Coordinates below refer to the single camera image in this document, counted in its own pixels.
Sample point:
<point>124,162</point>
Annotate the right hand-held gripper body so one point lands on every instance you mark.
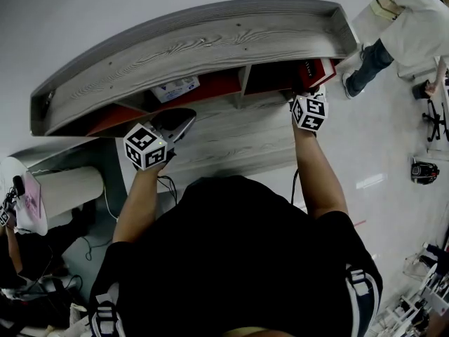
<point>310,112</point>

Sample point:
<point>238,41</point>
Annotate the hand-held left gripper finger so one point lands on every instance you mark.
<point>172,118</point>
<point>184,126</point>

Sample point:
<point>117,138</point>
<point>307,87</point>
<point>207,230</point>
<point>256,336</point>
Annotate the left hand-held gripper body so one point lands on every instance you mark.
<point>145,147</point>

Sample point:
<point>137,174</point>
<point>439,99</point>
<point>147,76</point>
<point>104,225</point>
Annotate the red book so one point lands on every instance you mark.
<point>315,72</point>

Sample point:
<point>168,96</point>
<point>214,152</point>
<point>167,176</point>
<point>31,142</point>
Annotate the grey wooden desk hutch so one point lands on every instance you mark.
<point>193,47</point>

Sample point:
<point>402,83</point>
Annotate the person's right forearm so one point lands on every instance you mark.
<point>321,177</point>

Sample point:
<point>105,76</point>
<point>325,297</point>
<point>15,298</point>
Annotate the person's left forearm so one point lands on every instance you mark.
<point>140,202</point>

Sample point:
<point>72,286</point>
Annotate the pink booklet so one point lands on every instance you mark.
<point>32,197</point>

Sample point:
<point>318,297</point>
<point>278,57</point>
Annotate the white printed cardboard box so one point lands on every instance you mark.
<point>175,90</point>

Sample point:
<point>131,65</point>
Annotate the dark grey floor mat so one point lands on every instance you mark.
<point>70,153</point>

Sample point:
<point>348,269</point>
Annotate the black trash bin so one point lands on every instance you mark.
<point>421,90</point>

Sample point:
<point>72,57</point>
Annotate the small dark metal tool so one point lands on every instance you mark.
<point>49,100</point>

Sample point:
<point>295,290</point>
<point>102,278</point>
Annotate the beige storage boxes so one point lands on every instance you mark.
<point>384,7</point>

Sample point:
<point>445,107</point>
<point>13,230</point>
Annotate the black star-base office chair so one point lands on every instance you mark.
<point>436,121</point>

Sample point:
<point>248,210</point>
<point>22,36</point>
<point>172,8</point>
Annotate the black round floor device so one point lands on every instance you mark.
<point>425,173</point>

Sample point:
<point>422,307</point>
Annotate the person's black shirt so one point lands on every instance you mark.
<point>231,258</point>

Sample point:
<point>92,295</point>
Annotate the white metal rack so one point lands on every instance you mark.
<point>421,304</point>

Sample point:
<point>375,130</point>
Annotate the round white pedestal table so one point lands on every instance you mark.
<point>70,190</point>

